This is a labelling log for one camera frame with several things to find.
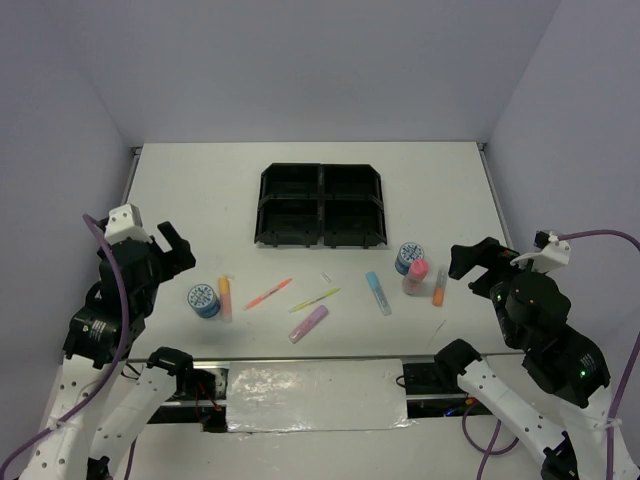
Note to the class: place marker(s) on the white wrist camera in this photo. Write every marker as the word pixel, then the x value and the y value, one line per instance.
pixel 551 253
pixel 123 223

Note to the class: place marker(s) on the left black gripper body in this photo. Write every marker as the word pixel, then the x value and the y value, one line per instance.
pixel 161 260

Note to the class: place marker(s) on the orange glue stick left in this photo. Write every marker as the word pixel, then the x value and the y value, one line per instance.
pixel 225 298

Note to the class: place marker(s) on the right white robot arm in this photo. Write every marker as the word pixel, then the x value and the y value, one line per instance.
pixel 533 317

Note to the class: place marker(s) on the orange highlighter pen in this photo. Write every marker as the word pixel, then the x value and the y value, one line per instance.
pixel 259 299

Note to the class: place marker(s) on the silver tape sheet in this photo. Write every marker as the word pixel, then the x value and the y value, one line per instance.
pixel 313 396

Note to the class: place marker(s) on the pink glue bottle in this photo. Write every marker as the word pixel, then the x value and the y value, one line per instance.
pixel 413 280

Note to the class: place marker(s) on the purple glue stick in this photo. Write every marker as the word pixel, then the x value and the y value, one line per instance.
pixel 308 324

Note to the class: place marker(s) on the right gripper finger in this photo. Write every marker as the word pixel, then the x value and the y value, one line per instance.
pixel 482 287
pixel 463 260

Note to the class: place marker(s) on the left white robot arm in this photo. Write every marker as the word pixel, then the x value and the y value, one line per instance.
pixel 81 440

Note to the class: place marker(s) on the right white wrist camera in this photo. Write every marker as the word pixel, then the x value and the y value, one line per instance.
pixel 551 253

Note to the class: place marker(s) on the black four-compartment organizer tray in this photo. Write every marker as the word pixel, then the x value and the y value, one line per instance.
pixel 306 204

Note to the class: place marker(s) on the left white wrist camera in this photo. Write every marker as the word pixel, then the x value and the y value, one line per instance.
pixel 123 223

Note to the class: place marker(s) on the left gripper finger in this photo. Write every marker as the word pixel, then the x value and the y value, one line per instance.
pixel 178 262
pixel 176 242

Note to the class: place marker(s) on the blue glue stick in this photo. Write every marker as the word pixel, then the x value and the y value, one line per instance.
pixel 378 292

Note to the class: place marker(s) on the yellow highlighter pen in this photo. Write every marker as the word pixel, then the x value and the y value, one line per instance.
pixel 313 300

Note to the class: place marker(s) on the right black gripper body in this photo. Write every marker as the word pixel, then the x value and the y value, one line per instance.
pixel 498 268

